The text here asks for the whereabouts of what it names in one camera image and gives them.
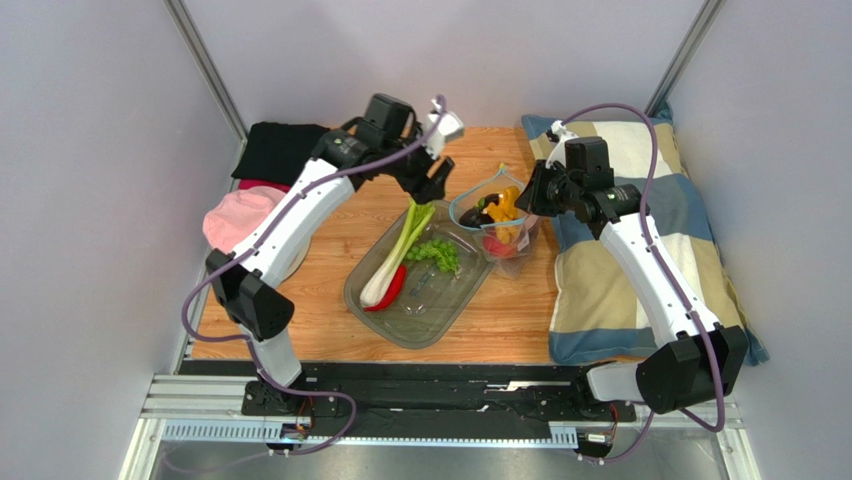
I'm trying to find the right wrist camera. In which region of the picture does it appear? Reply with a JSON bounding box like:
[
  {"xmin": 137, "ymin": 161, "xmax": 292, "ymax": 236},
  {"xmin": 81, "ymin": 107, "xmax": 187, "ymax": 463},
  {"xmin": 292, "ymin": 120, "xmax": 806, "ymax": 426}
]
[{"xmin": 546, "ymin": 120, "xmax": 580, "ymax": 168}]

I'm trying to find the aluminium frame base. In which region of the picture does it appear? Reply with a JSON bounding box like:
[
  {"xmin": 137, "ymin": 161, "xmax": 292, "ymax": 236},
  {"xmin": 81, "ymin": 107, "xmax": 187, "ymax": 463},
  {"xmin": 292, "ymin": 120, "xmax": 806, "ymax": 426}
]
[{"xmin": 120, "ymin": 361, "xmax": 760, "ymax": 479}]

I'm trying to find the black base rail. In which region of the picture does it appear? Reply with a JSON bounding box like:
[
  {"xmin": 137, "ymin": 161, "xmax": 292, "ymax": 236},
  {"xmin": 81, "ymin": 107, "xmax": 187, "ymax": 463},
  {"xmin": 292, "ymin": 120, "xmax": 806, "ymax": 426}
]
[{"xmin": 177, "ymin": 360, "xmax": 647, "ymax": 440}]

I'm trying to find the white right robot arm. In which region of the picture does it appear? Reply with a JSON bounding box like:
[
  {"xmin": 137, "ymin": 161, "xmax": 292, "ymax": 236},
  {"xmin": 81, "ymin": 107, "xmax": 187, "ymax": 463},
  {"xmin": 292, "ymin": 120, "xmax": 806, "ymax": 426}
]
[{"xmin": 515, "ymin": 136, "xmax": 748, "ymax": 425}]

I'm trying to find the red apple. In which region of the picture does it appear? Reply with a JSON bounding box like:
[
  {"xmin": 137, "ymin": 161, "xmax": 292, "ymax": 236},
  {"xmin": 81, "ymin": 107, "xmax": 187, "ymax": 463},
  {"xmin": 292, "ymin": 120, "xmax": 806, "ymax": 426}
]
[{"xmin": 482, "ymin": 235, "xmax": 519, "ymax": 259}]

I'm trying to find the ginger root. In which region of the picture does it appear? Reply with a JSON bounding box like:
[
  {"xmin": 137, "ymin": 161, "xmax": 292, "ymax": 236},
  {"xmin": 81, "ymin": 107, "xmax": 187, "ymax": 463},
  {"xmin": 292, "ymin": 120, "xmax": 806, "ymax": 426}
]
[{"xmin": 482, "ymin": 186, "xmax": 521, "ymax": 243}]

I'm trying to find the black folded cloth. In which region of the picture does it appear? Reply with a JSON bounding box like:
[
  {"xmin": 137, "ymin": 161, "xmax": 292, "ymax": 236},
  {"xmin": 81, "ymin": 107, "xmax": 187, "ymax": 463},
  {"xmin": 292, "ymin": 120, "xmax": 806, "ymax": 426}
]
[{"xmin": 232, "ymin": 122, "xmax": 330, "ymax": 186}]

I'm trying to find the blue beige plaid pillow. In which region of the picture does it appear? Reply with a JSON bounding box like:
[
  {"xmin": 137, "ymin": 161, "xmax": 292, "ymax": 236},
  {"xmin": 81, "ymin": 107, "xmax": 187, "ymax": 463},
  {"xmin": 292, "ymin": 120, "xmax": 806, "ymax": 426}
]
[{"xmin": 521, "ymin": 114, "xmax": 770, "ymax": 366}]

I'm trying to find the dark purple plum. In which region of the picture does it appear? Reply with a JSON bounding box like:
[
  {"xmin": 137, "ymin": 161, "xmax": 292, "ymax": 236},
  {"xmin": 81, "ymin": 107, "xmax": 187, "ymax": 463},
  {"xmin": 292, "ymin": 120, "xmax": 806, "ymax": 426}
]
[{"xmin": 480, "ymin": 193, "xmax": 502, "ymax": 209}]

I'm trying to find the dark mangosteen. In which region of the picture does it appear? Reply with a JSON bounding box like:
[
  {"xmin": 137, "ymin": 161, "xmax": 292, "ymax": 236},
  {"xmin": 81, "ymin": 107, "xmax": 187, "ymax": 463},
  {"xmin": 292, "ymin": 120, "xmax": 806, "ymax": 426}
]
[{"xmin": 458, "ymin": 207, "xmax": 495, "ymax": 229}]

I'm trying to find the red chili pepper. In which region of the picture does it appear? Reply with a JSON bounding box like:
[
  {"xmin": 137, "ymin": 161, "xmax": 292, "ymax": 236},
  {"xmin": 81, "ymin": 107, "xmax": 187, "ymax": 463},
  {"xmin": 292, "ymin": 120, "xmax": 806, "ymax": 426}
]
[{"xmin": 364, "ymin": 265, "xmax": 407, "ymax": 312}]

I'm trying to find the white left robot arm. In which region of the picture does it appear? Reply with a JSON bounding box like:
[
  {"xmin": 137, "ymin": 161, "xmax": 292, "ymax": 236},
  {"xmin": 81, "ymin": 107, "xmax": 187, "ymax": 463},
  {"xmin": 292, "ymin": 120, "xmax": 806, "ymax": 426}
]
[{"xmin": 204, "ymin": 94, "xmax": 464, "ymax": 390}]

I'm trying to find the clear zip top bag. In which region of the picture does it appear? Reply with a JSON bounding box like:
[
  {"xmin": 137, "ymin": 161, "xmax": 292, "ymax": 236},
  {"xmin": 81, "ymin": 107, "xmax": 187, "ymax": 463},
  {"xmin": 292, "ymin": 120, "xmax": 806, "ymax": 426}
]
[{"xmin": 449, "ymin": 163, "xmax": 540, "ymax": 278}]

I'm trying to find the grey plastic tray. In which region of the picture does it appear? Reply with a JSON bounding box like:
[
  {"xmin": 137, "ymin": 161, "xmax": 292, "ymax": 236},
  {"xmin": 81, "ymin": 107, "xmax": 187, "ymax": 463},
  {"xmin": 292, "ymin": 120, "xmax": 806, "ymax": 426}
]
[{"xmin": 343, "ymin": 200, "xmax": 492, "ymax": 349}]

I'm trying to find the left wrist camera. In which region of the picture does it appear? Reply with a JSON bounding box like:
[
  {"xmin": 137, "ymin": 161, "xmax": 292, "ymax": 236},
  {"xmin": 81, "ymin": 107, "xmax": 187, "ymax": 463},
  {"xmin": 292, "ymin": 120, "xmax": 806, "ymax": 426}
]
[{"xmin": 422, "ymin": 94, "xmax": 465, "ymax": 160}]

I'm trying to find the pink bucket hat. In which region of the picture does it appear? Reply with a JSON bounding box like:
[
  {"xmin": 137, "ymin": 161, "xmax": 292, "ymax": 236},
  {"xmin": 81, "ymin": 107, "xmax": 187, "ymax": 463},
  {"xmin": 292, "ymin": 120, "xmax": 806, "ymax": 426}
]
[{"xmin": 202, "ymin": 185, "xmax": 289, "ymax": 253}]

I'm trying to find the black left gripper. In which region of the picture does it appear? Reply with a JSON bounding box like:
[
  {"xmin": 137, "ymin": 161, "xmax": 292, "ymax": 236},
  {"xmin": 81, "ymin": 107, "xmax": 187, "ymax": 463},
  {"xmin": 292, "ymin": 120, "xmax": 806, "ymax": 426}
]
[{"xmin": 383, "ymin": 125, "xmax": 457, "ymax": 208}]

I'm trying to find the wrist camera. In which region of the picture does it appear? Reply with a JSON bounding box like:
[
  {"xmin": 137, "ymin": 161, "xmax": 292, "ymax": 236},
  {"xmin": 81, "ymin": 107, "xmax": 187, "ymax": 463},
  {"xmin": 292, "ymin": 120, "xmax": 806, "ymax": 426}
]
[
  {"xmin": 546, "ymin": 120, "xmax": 580, "ymax": 168},
  {"xmin": 422, "ymin": 94, "xmax": 465, "ymax": 160}
]

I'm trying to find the grey round plate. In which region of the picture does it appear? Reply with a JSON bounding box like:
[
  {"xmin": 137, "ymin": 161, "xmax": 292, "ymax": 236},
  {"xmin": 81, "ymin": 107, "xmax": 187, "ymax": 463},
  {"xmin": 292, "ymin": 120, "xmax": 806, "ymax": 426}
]
[{"xmin": 282, "ymin": 236, "xmax": 312, "ymax": 281}]

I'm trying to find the celery stalk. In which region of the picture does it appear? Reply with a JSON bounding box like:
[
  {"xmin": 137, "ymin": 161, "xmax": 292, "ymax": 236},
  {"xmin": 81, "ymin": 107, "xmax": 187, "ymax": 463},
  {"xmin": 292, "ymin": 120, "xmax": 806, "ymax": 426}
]
[{"xmin": 359, "ymin": 200, "xmax": 435, "ymax": 307}]

